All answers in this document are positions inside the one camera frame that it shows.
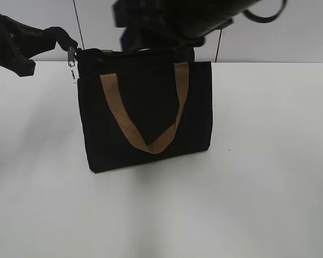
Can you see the black canvas tote bag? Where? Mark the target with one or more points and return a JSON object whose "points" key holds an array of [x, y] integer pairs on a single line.
{"points": [[143, 106]]}

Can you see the silver zipper pull with ring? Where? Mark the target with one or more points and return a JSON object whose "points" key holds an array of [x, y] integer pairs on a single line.
{"points": [[71, 53]]}

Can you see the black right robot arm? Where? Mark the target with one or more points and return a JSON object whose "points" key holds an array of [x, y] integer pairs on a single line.
{"points": [[162, 24]]}

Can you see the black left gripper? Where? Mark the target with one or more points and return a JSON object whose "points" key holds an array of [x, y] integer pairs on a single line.
{"points": [[19, 43]]}

